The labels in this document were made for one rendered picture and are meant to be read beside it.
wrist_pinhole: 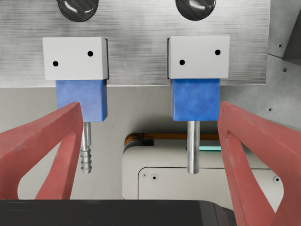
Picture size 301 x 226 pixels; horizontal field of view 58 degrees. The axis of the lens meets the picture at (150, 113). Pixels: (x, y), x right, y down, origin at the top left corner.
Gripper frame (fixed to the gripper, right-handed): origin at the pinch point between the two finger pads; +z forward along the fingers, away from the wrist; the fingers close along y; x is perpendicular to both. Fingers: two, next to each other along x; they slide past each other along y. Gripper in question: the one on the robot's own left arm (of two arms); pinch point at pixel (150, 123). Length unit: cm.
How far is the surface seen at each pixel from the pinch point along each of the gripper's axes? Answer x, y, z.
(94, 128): 64, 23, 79
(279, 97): 9.5, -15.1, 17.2
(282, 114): 11.4, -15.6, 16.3
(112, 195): 92, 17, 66
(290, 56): 4.6, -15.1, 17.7
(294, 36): 3.0, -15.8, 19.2
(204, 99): 6.0, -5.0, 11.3
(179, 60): 2.3, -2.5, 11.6
